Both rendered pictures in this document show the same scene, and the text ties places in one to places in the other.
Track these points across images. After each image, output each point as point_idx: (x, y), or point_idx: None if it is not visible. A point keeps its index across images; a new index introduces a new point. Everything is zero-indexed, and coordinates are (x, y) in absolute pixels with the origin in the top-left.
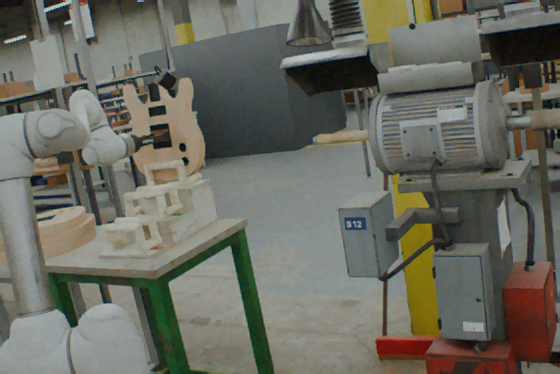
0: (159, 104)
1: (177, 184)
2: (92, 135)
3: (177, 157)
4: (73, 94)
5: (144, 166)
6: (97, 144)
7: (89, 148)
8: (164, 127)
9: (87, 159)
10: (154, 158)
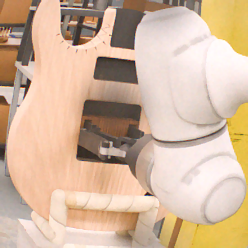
0: (132, 57)
1: (93, 236)
2: (221, 143)
3: (135, 189)
4: (186, 15)
5: (59, 197)
6: (243, 172)
7: (237, 182)
8: (107, 110)
9: (219, 209)
10: (71, 181)
